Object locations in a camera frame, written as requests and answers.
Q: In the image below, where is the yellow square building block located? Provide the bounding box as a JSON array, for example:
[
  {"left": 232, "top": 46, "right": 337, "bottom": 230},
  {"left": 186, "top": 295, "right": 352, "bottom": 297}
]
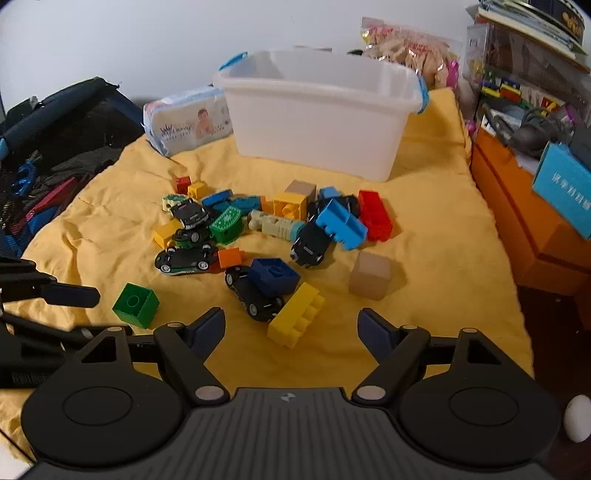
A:
[{"left": 153, "top": 219, "right": 184, "bottom": 249}]

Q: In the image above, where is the black mesh bag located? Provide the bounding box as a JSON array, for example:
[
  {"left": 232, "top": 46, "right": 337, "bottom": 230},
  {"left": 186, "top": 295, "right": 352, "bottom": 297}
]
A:
[{"left": 0, "top": 78, "right": 146, "bottom": 259}]

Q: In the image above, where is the baby wipes pack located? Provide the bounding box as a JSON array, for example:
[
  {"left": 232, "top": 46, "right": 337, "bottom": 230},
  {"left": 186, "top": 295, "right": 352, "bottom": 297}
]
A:
[{"left": 143, "top": 85, "right": 234, "bottom": 157}]

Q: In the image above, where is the stack of books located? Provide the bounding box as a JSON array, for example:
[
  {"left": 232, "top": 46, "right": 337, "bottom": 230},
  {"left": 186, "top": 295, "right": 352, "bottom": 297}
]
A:
[{"left": 473, "top": 0, "right": 591, "bottom": 72}]

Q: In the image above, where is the dark blue building block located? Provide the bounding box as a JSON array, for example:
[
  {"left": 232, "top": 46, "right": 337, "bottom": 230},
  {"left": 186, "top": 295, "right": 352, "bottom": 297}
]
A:
[{"left": 249, "top": 257, "right": 301, "bottom": 296}]

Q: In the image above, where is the tan wooden cube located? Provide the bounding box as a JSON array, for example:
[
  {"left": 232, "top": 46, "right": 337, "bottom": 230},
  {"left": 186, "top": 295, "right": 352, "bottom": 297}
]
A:
[
  {"left": 348, "top": 250, "right": 393, "bottom": 301},
  {"left": 285, "top": 180, "right": 318, "bottom": 199}
]

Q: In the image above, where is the large light blue building block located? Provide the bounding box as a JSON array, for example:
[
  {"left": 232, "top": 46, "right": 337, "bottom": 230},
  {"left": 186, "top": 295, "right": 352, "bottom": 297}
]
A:
[{"left": 316, "top": 198, "right": 369, "bottom": 251}]

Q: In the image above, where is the grey coiled cable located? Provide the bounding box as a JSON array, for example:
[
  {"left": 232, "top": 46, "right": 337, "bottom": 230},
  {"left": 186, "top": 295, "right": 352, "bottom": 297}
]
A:
[{"left": 480, "top": 104, "right": 583, "bottom": 158}]

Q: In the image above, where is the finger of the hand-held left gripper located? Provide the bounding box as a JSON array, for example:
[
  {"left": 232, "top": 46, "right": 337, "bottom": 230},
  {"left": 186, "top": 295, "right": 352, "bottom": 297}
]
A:
[
  {"left": 0, "top": 258, "right": 101, "bottom": 308},
  {"left": 0, "top": 314, "right": 95, "bottom": 357}
]

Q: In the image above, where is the beige and teal toy piece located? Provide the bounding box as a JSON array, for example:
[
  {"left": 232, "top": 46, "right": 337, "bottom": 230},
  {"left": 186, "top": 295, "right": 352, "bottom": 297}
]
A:
[{"left": 248, "top": 209, "right": 305, "bottom": 241}]

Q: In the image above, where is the green square building block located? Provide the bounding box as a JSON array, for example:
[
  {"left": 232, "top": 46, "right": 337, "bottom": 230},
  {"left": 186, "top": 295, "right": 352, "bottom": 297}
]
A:
[{"left": 113, "top": 282, "right": 160, "bottom": 329}]

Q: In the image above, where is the orange cardboard box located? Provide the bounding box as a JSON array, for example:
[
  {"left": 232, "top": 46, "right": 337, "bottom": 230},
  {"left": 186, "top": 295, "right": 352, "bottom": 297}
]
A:
[{"left": 470, "top": 127, "right": 591, "bottom": 296}]

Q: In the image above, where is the hollow yellow building block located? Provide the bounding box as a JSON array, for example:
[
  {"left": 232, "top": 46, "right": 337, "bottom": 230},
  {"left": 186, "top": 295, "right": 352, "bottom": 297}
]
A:
[{"left": 272, "top": 193, "right": 308, "bottom": 222}]

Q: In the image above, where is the clear box of colourful toys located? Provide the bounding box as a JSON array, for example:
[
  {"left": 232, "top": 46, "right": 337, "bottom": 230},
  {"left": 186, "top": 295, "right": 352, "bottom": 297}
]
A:
[{"left": 464, "top": 21, "right": 591, "bottom": 139}]

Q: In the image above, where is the long yellow building block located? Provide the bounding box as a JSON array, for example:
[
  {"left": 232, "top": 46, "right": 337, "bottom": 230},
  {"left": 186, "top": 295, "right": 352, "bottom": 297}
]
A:
[{"left": 267, "top": 281, "right": 326, "bottom": 349}]

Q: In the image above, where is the white plastic storage bin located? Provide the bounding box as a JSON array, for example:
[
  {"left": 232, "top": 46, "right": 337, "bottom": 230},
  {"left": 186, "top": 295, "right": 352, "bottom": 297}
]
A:
[{"left": 212, "top": 50, "right": 430, "bottom": 182}]

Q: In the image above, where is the light blue cardboard box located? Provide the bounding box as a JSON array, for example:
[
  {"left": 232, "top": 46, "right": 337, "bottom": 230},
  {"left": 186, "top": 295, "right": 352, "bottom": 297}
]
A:
[{"left": 532, "top": 142, "right": 591, "bottom": 241}]

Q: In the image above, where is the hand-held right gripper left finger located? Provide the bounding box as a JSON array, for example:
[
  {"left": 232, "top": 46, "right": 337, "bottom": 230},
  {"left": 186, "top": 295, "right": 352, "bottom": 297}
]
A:
[{"left": 74, "top": 307, "right": 230, "bottom": 404}]

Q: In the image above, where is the green patterned building block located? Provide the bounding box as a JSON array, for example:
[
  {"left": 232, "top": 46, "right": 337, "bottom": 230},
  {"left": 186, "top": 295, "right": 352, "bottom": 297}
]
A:
[{"left": 209, "top": 205, "right": 244, "bottom": 245}]

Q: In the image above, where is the black green striped toy car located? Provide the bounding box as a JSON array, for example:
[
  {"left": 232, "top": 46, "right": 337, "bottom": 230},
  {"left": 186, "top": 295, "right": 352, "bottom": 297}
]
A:
[{"left": 154, "top": 243, "right": 219, "bottom": 276}]

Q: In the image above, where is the blue plastic tool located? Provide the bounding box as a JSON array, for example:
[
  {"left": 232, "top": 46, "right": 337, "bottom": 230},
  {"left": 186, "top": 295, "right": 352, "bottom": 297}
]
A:
[{"left": 9, "top": 159, "right": 40, "bottom": 195}]

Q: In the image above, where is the white egg-shaped object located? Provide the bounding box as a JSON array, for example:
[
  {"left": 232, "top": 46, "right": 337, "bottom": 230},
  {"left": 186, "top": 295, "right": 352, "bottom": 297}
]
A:
[{"left": 563, "top": 396, "right": 591, "bottom": 444}]

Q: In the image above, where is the yellow blanket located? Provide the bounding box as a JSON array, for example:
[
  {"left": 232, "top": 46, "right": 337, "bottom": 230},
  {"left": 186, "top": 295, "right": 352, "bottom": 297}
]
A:
[{"left": 0, "top": 85, "right": 536, "bottom": 462}]

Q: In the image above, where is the clear bag of snacks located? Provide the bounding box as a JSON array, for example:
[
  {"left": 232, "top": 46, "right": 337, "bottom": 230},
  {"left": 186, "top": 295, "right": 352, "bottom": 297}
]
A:
[{"left": 360, "top": 17, "right": 462, "bottom": 90}]

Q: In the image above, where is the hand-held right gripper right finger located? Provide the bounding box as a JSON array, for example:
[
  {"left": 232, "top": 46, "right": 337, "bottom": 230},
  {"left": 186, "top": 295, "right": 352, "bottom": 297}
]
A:
[{"left": 352, "top": 308, "right": 509, "bottom": 403}]

